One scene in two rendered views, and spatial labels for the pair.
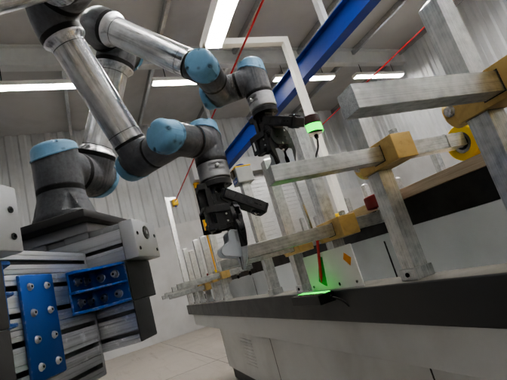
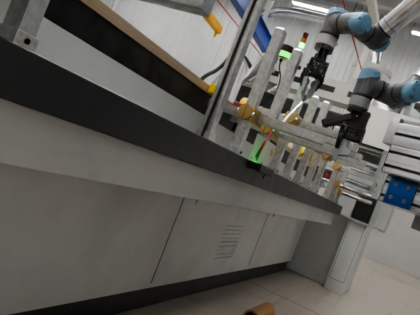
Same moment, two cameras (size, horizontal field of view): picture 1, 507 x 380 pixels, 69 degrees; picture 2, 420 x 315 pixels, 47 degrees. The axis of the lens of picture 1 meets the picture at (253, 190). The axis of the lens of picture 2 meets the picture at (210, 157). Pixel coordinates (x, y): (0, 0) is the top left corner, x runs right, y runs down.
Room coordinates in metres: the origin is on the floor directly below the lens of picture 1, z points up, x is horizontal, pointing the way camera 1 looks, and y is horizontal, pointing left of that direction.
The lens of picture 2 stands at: (2.40, 1.06, 0.64)
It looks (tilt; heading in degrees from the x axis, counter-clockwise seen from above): 1 degrees up; 226
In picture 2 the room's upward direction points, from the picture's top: 21 degrees clockwise
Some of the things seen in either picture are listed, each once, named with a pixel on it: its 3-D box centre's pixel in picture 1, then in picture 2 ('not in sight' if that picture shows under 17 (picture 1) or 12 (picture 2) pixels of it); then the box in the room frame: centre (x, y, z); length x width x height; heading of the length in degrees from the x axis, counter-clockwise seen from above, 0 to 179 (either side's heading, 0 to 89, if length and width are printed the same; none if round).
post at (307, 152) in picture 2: not in sight; (310, 144); (0.30, -0.45, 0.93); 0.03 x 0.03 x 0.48; 22
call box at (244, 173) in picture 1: (242, 176); not in sight; (1.46, 0.03, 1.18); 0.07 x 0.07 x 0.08; 22
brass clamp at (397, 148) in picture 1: (382, 157); (292, 120); (0.74, -0.27, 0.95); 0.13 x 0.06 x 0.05; 22
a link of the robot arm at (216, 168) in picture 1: (214, 173); (359, 104); (0.84, 0.08, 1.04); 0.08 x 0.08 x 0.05
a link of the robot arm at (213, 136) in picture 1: (205, 143); (367, 84); (0.84, 0.08, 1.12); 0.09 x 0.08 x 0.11; 148
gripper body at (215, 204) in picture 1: (219, 206); (354, 125); (0.84, 0.09, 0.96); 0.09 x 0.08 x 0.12; 112
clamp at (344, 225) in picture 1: (336, 229); (269, 129); (0.97, -0.18, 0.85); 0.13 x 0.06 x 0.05; 22
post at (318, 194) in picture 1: (321, 200); (276, 107); (0.99, -0.17, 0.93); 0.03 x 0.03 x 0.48; 22
